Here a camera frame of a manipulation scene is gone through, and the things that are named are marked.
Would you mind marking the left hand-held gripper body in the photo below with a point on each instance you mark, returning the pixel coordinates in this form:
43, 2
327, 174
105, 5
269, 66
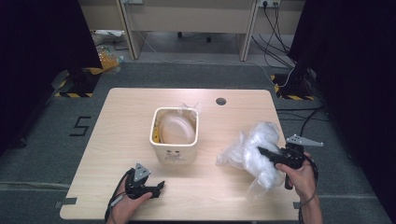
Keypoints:
137, 182

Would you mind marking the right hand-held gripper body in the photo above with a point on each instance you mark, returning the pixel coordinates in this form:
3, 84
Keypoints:
295, 154

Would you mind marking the clear plastic bag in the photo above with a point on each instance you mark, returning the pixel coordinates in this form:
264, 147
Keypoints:
258, 152

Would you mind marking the cream square waste bin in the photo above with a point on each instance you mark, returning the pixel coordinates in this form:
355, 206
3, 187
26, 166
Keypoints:
174, 154

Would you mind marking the person's left hand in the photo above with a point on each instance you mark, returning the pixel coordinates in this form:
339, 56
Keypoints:
127, 207

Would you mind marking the person's right hand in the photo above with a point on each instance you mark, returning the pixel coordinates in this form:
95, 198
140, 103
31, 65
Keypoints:
300, 180

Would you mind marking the yellow wrapper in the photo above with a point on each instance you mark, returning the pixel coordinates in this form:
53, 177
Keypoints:
156, 135

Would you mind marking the translucent plastic container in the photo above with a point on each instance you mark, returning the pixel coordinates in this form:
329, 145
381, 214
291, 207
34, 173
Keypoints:
177, 129

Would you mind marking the black stand with striped base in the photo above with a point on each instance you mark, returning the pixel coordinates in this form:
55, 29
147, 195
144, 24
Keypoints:
295, 84
79, 82

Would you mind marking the clear plastic wrapper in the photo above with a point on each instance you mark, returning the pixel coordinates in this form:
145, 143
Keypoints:
190, 109

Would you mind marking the black curtain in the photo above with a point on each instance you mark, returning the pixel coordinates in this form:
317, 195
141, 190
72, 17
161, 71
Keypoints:
37, 46
355, 77

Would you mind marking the pile of plastic bags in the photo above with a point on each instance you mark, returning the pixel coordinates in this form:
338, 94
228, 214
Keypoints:
107, 53

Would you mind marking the beige office desk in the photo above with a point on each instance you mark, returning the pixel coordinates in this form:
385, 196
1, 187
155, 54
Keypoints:
193, 18

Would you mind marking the white wall socket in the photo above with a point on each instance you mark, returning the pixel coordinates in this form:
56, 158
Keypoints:
269, 2

